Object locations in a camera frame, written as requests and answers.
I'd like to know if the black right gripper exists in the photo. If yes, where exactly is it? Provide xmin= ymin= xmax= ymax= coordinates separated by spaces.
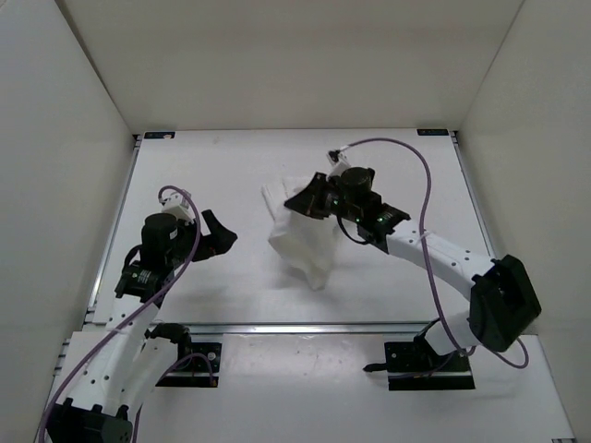
xmin=286 ymin=173 xmax=363 ymax=223

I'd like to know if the right aluminium side rail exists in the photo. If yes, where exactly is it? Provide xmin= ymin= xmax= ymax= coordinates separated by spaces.
xmin=450 ymin=130 xmax=521 ymax=333

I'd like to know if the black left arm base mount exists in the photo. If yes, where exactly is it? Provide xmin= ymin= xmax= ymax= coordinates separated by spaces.
xmin=145 ymin=323 xmax=223 ymax=389

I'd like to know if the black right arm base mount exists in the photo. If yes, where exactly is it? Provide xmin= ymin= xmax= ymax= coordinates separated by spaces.
xmin=363 ymin=318 xmax=476 ymax=391

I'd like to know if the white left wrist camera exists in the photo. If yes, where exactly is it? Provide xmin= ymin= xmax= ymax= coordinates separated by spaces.
xmin=158 ymin=189 xmax=193 ymax=223

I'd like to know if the aluminium side rail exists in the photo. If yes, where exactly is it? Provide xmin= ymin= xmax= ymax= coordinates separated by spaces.
xmin=450 ymin=130 xmax=521 ymax=333
xmin=83 ymin=134 xmax=143 ymax=324

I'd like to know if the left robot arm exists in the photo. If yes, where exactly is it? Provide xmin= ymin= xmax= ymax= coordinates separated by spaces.
xmin=39 ymin=210 xmax=237 ymax=442

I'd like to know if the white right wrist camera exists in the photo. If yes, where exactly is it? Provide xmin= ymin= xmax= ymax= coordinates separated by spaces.
xmin=327 ymin=146 xmax=352 ymax=176

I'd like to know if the blue right corner label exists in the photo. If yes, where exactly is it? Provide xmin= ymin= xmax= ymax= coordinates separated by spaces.
xmin=416 ymin=128 xmax=449 ymax=137

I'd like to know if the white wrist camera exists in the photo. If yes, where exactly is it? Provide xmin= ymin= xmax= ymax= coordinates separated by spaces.
xmin=158 ymin=189 xmax=193 ymax=223
xmin=327 ymin=146 xmax=352 ymax=176

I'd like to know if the left aluminium side rail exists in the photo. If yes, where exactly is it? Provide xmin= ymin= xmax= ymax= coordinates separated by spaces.
xmin=83 ymin=134 xmax=143 ymax=324

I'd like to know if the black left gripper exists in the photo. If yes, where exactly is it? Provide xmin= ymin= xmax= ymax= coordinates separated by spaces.
xmin=171 ymin=204 xmax=239 ymax=261

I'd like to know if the blue left corner label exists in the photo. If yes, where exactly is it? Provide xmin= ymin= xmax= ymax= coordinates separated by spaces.
xmin=143 ymin=131 xmax=175 ymax=139

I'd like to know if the blue corner label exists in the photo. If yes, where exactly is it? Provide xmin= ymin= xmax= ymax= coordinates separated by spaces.
xmin=416 ymin=128 xmax=449 ymax=137
xmin=143 ymin=131 xmax=175 ymax=139

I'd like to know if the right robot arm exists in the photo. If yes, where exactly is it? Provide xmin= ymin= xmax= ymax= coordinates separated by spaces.
xmin=284 ymin=167 xmax=541 ymax=370

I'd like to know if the aluminium table edge rail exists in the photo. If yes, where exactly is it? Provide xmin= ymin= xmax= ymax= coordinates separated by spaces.
xmin=187 ymin=322 xmax=428 ymax=335

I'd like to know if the white pleated skirt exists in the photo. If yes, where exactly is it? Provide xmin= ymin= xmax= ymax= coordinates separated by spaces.
xmin=261 ymin=177 xmax=344 ymax=291

